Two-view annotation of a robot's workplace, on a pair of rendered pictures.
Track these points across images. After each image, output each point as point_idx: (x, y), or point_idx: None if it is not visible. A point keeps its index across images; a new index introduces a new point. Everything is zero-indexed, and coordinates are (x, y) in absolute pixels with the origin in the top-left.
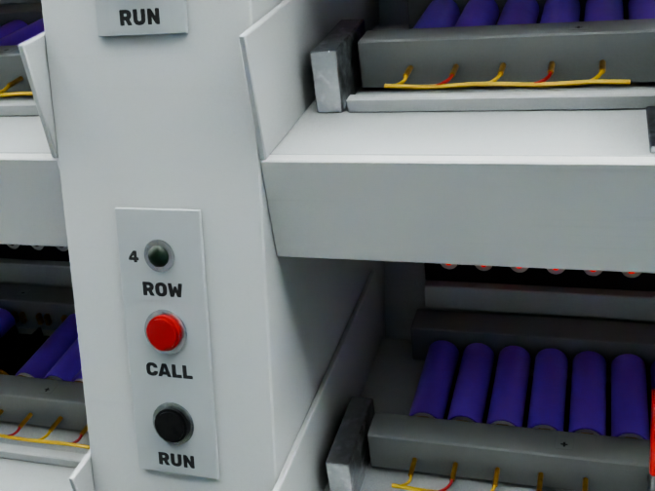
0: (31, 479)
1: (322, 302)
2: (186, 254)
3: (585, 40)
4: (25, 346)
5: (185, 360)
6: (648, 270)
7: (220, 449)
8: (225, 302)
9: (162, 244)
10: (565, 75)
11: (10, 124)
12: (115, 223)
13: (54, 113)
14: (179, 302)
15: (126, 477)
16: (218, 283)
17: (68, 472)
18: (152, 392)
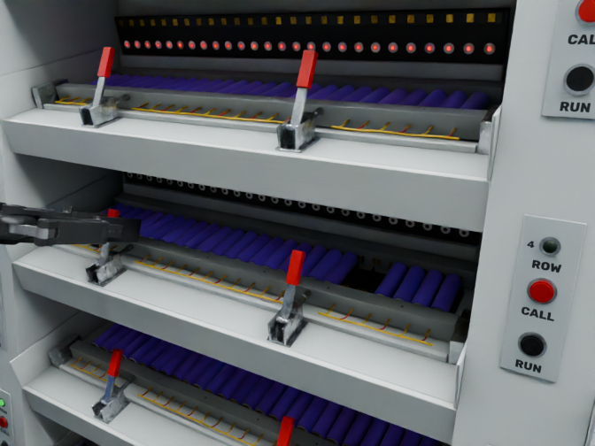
0: (397, 357)
1: None
2: (569, 248)
3: None
4: (368, 276)
5: (552, 310)
6: None
7: (560, 365)
8: (589, 280)
9: (554, 240)
10: None
11: (436, 154)
12: (521, 223)
13: (495, 155)
14: (556, 275)
15: (487, 370)
16: (587, 267)
17: (419, 357)
18: (521, 324)
